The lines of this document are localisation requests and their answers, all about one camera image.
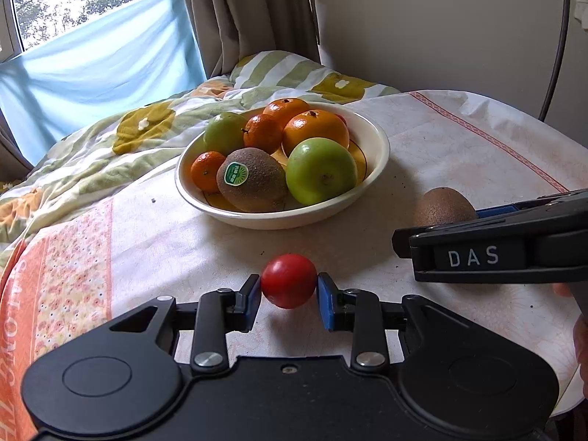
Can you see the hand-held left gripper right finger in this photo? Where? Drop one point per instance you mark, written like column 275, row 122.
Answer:
column 326, row 303

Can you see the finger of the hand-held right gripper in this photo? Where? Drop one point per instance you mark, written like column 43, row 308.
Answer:
column 498, row 212
column 482, row 227

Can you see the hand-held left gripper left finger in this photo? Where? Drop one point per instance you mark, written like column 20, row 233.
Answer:
column 252, row 301

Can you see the red cherry tomato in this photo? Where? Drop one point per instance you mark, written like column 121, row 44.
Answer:
column 341, row 119
column 289, row 282

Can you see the brown kiwi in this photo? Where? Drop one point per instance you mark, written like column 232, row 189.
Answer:
column 441, row 206

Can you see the kiwi with green sticker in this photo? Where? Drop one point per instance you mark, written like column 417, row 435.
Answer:
column 257, row 188

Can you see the green apple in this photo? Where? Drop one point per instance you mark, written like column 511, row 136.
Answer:
column 321, row 177
column 223, row 131

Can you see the small mandarin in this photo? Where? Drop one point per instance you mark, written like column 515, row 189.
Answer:
column 262, row 134
column 206, row 172

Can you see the cream bowl with duck print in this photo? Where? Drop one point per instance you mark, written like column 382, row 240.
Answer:
column 367, row 147

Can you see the large orange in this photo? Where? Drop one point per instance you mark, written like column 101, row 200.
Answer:
column 319, row 131

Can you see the person's right hand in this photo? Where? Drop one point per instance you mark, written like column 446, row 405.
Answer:
column 582, row 358

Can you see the white and pink floral towel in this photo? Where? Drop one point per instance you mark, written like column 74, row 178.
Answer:
column 161, row 248

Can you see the green striped floral quilt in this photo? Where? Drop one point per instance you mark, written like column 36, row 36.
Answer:
column 92, row 156

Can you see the light blue cloth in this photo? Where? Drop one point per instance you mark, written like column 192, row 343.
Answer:
column 101, row 64

